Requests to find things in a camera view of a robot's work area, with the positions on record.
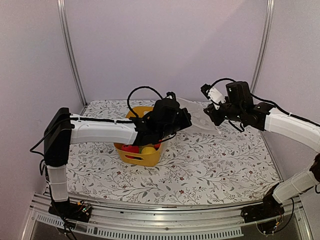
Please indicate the yellow toy lemon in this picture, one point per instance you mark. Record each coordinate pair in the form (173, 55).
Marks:
(148, 150)

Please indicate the clear zip top bag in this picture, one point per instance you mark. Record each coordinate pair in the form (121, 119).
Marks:
(201, 123)

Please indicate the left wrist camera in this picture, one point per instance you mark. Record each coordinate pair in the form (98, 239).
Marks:
(170, 95)

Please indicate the floral tablecloth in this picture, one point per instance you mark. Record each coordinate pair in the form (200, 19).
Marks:
(194, 169)

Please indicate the right aluminium frame post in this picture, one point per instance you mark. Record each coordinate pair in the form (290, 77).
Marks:
(270, 5)

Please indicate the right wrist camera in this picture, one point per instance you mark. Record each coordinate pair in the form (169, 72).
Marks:
(212, 94)

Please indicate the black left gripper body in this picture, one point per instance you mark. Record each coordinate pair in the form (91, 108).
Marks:
(170, 129)

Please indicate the left aluminium frame post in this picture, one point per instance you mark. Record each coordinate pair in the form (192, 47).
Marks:
(62, 12)

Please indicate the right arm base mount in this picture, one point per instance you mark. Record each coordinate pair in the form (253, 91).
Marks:
(269, 208)

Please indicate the yellow plastic basket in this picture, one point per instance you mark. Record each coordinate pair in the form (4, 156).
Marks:
(149, 160)

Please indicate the red toy tomato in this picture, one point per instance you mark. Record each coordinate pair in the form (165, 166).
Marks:
(157, 146)

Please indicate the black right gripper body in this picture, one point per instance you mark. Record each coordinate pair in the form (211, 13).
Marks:
(233, 113)

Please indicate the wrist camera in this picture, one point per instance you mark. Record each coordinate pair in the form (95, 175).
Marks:
(170, 95)
(212, 94)

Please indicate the front aluminium rail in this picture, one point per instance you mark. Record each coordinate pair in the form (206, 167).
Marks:
(119, 220)

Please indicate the aluminium frame post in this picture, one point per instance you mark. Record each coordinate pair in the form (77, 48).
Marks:
(270, 5)
(62, 12)

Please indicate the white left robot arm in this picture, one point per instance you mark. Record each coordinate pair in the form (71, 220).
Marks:
(66, 129)

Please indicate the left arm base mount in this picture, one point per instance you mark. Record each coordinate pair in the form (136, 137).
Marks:
(79, 211)

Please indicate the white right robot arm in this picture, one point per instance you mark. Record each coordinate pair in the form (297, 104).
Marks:
(233, 101)

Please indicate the red toy apple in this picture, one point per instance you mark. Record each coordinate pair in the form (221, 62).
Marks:
(130, 149)

